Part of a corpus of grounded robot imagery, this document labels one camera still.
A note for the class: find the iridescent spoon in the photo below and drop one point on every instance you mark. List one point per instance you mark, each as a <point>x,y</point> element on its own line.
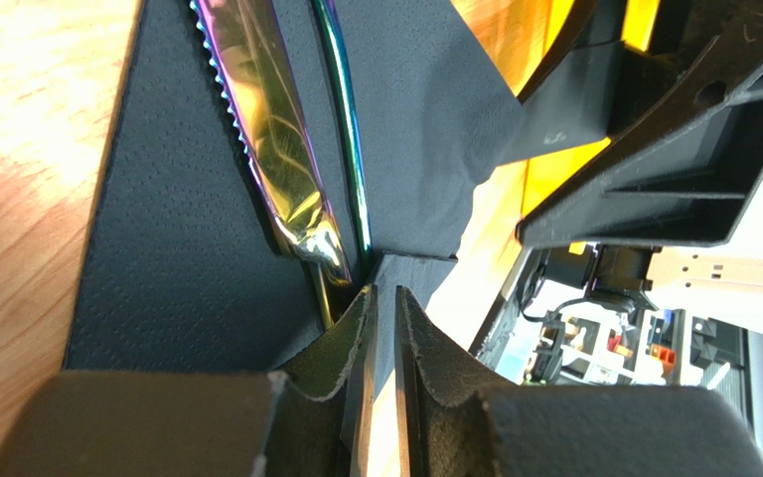
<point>338,67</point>

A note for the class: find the yellow plastic bin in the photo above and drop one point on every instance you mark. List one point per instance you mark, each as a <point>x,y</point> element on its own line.
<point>516,35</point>

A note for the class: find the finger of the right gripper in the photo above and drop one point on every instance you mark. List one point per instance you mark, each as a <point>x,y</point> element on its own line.
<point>569,98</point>
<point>685,152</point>

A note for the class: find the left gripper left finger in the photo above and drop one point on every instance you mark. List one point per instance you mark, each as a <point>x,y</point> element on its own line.
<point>311,417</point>

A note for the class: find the black paper napkin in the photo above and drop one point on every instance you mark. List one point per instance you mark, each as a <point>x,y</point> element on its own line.
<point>181,272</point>

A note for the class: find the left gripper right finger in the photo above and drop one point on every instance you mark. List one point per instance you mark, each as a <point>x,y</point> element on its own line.
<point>456,417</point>

